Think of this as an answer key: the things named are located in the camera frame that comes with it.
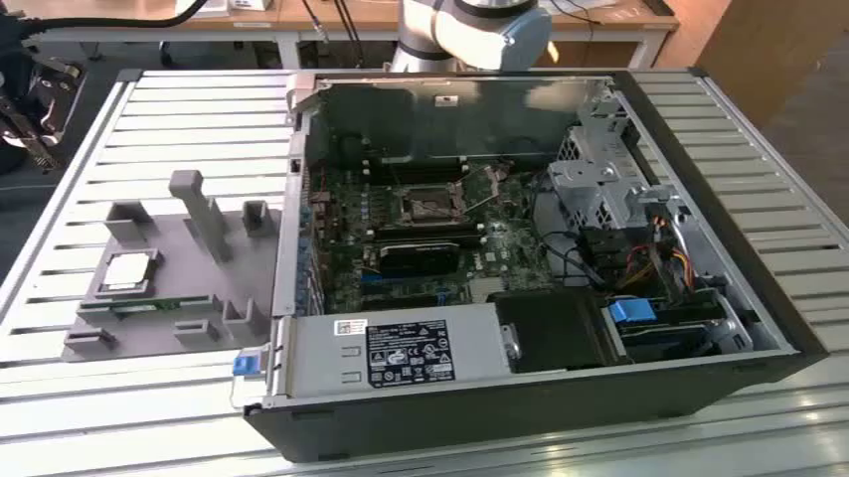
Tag metal socket cover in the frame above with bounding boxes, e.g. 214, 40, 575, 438
477, 163, 513, 201

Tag coloured wire bundle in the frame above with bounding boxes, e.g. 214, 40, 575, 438
615, 241, 699, 295

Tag silver CPU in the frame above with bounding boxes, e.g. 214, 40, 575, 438
104, 253, 152, 289

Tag thin metal locking lever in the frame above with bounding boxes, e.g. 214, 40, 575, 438
461, 184, 512, 214

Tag grey parts rack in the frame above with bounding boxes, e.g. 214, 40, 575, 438
58, 169, 284, 367

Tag wooden desk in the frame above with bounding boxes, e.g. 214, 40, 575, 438
0, 0, 682, 71

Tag black RAM slot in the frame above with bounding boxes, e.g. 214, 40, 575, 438
395, 169, 465, 184
373, 226, 479, 239
389, 159, 465, 173
376, 236, 483, 250

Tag black plastic shroud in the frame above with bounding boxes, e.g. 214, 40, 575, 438
493, 292, 628, 374

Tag green motherboard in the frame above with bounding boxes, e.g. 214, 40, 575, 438
308, 158, 557, 314

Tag silver power supply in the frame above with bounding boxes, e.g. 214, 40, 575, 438
264, 311, 516, 401

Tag thick black cable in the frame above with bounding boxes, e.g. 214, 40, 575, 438
0, 0, 221, 32

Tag CPU socket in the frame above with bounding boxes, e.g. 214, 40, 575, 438
393, 183, 465, 228

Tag silver drive cage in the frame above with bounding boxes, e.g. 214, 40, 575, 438
545, 91, 691, 230

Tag black graphics card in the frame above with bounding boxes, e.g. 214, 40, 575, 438
376, 241, 463, 279

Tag blue case latch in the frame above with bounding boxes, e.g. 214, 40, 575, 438
234, 350, 264, 382

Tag green RAM stick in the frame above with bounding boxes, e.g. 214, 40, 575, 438
109, 297, 213, 314

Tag black PC case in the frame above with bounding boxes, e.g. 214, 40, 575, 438
241, 68, 830, 466

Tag black wire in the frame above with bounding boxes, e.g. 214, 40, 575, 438
539, 231, 606, 290

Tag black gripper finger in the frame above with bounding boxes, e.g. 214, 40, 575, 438
0, 95, 57, 175

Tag blue disk carrier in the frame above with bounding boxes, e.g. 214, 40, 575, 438
606, 296, 658, 327

